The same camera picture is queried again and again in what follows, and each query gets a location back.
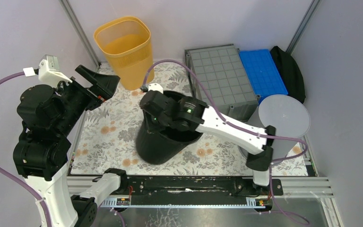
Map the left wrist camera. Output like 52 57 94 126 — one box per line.
23 54 72 87

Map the black plastic waste bin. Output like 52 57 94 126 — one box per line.
136 96 208 165

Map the grey plastic waste bin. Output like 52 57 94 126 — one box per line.
239 94 311 160

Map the floral patterned table mat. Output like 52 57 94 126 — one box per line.
71 63 308 176

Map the blue plastic divided crate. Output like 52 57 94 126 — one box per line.
239 49 288 103

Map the large grey plastic crate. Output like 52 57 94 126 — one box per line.
184 44 259 121

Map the black cloth bundle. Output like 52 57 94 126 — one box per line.
270 46 306 104

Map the yellow slatted waste bin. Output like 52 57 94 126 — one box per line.
94 16 154 90

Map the aluminium frame base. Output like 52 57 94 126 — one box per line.
45 175 345 227

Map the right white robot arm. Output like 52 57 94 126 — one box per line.
136 90 276 195

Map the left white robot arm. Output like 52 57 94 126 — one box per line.
13 64 129 227

